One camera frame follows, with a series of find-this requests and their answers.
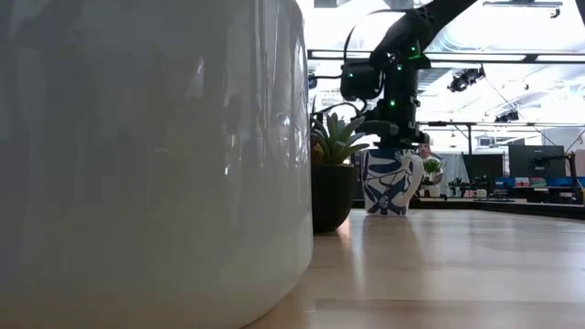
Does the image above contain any black monitor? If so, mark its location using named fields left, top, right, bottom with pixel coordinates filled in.
left=508, top=144, right=567, bottom=179
left=461, top=153, right=505, bottom=184

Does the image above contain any black aluminium table frame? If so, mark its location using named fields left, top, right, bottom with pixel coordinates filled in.
left=351, top=196, right=585, bottom=221

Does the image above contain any white mug green inside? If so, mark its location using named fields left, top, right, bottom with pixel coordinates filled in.
left=0, top=0, right=314, bottom=329

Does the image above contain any black horizontal beam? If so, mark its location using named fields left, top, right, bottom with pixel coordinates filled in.
left=416, top=121, right=585, bottom=130
left=306, top=48, right=585, bottom=64

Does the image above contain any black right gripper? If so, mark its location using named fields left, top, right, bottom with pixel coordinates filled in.
left=365, top=96, right=431, bottom=150

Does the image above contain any small potted plant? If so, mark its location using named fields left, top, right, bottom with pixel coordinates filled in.
left=422, top=157, right=444, bottom=198

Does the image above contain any white mug blue floral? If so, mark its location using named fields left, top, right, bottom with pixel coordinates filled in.
left=359, top=146, right=426, bottom=218

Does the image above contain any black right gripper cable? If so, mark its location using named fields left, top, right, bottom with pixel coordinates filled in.
left=314, top=7, right=412, bottom=115

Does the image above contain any person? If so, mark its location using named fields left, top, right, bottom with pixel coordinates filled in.
left=416, top=142, right=458, bottom=198

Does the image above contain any succulent in black pot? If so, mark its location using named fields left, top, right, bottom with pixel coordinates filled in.
left=309, top=111, right=370, bottom=235

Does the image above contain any black box behind table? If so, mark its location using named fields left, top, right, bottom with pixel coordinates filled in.
left=352, top=150, right=367, bottom=202

